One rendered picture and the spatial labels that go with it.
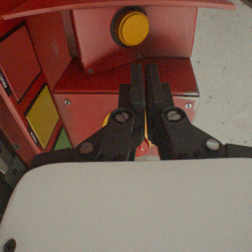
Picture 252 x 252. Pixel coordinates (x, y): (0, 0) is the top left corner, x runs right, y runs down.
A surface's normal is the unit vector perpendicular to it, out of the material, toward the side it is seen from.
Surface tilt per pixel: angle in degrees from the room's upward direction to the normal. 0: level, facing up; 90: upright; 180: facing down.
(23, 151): 90
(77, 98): 0
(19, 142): 90
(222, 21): 0
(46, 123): 90
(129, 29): 35
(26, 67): 90
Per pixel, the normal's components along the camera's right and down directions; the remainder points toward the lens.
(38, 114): 0.99, 0.04
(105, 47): 0.47, 0.62
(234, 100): -0.11, 0.73
